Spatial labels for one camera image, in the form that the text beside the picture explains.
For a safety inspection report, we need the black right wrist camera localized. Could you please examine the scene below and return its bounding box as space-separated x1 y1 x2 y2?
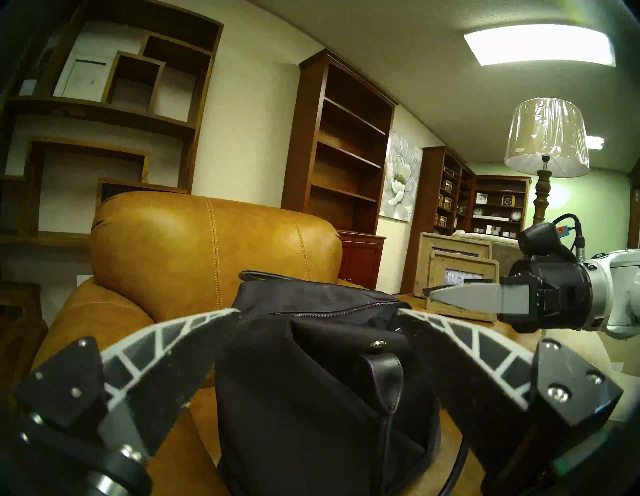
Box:
517 221 583 263

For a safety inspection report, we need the grey upholstered armchair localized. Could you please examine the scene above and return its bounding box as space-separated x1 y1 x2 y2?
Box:
452 230 526 278

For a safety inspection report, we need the wooden table lamp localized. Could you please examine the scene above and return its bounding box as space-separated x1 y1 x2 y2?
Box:
504 97 591 228

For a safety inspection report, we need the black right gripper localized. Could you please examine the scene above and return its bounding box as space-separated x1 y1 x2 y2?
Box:
424 257 594 334

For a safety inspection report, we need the tan leather armchair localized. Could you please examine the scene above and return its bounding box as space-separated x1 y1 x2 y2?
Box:
30 191 501 496

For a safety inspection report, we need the small rustic wood picture frame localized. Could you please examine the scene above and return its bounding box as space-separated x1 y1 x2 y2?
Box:
426 250 501 322

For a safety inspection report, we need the black zipper handbag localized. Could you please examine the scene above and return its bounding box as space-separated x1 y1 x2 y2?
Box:
215 270 471 496

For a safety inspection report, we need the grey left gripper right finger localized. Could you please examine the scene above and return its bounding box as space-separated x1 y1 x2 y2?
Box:
397 307 624 482

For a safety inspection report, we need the white flower painting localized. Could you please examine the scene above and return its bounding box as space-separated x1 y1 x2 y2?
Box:
379 131 424 223

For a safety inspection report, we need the open wooden shelf unit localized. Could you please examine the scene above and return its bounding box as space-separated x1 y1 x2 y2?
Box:
0 0 224 321

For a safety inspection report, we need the cherry wood bookcase hutch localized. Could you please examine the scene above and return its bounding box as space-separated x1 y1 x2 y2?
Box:
281 48 399 291

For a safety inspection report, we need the white framed certificate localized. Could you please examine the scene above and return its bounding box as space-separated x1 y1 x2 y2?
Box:
52 56 113 103

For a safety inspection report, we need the large rustic wood picture frame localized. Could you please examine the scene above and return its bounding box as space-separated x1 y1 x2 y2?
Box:
401 231 493 296

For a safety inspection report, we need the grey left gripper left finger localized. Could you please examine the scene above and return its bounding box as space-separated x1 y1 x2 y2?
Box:
14 307 242 457

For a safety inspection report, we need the dark bookcase with ornaments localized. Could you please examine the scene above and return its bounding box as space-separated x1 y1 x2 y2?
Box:
470 175 532 240

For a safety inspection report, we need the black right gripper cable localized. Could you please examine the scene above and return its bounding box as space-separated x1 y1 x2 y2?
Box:
551 213 587 263

